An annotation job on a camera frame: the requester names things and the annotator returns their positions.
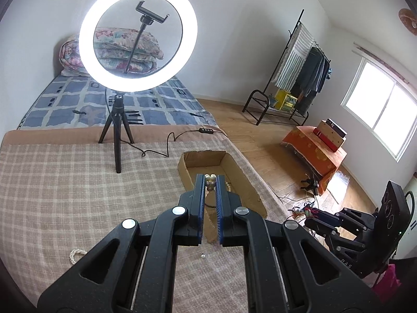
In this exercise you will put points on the pink cloth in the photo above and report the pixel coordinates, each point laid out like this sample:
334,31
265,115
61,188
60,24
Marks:
387,283

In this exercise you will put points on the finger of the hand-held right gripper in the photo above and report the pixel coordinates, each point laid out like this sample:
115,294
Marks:
348,247
345,221

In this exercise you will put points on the dark red box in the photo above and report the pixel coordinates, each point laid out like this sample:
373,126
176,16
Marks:
324,140

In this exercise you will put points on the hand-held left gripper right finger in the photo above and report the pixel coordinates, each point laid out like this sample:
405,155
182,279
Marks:
220,215

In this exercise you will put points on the striped towel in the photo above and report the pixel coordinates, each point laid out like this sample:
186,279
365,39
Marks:
293,58

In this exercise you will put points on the blue checked bed sheet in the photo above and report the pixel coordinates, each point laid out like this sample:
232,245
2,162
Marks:
58,104

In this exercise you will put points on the dark flat book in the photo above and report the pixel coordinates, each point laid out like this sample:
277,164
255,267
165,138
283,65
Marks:
337,127

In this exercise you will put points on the dark hanging clothes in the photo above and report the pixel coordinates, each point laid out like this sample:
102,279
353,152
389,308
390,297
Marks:
311,75

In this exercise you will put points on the black clothes rack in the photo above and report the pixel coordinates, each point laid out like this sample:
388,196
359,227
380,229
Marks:
257,107

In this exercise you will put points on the clear plastic bag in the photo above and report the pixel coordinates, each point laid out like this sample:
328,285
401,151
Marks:
338,186

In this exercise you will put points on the round ceiling lamp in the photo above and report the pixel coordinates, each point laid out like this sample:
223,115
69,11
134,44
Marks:
408,19

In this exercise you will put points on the cardboard box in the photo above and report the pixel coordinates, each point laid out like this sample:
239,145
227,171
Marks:
195,160

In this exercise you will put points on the black phone holder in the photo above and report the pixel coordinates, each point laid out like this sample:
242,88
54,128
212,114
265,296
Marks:
148,18

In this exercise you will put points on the yellow box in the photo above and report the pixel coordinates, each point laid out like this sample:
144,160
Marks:
286,100

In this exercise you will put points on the white framed window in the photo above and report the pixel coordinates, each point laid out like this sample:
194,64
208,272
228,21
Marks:
381,104

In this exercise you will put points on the black clamp stand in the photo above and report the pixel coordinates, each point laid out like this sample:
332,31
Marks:
311,186

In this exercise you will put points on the black tripod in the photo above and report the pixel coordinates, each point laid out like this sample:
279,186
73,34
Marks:
118,130

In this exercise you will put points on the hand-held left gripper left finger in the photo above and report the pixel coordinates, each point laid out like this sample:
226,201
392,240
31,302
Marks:
198,208

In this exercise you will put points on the orange cloth covered table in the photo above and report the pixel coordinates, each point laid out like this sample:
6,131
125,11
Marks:
309,150

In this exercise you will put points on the folded floral quilt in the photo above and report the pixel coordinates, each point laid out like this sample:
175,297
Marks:
70,59

